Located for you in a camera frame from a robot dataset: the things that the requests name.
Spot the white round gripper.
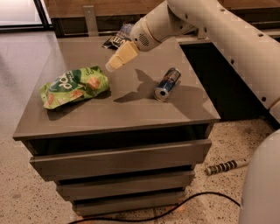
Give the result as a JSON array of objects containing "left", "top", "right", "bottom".
[{"left": 105, "top": 17, "right": 160, "bottom": 72}]

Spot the green rice chip bag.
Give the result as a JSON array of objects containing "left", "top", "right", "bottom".
[{"left": 40, "top": 66, "right": 109, "bottom": 109}]

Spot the blue silver redbull can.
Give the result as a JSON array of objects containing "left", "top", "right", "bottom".
[{"left": 153, "top": 67, "right": 181, "bottom": 102}]

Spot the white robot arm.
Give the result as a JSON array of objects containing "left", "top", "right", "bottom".
[{"left": 106, "top": 0, "right": 280, "bottom": 224}]

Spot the dark blue chip bag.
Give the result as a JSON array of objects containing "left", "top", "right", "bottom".
[{"left": 102, "top": 24, "right": 134, "bottom": 50}]

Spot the grey drawer cabinet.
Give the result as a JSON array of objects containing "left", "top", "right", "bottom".
[{"left": 14, "top": 39, "right": 220, "bottom": 206}]

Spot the top grey drawer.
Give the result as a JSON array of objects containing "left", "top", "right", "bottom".
[{"left": 30, "top": 139, "right": 212, "bottom": 181}]

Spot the grey drawer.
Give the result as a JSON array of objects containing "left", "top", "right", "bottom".
[
  {"left": 57, "top": 171, "right": 194, "bottom": 201},
  {"left": 30, "top": 139, "right": 212, "bottom": 181},
  {"left": 73, "top": 189, "right": 184, "bottom": 217}
]

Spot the middle grey drawer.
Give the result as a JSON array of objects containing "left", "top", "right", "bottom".
[{"left": 57, "top": 171, "right": 194, "bottom": 201}]

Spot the white power strip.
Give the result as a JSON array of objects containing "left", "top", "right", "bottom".
[{"left": 205, "top": 158, "right": 249, "bottom": 176}]

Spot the bottom grey drawer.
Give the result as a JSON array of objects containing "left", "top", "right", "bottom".
[{"left": 73, "top": 189, "right": 184, "bottom": 217}]

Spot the left metal bracket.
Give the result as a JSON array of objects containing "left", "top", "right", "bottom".
[{"left": 83, "top": 5, "right": 99, "bottom": 36}]

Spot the metal bracket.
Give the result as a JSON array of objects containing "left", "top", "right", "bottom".
[
  {"left": 196, "top": 28, "right": 207, "bottom": 39},
  {"left": 83, "top": 5, "right": 99, "bottom": 36}
]

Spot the wooden wall counter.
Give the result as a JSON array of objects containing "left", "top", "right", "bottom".
[{"left": 43, "top": 0, "right": 280, "bottom": 38}]

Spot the right metal bracket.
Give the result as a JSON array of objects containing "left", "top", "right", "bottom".
[{"left": 196, "top": 28, "right": 207, "bottom": 39}]

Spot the black floor cable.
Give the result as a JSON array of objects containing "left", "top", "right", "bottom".
[{"left": 68, "top": 192, "right": 242, "bottom": 224}]

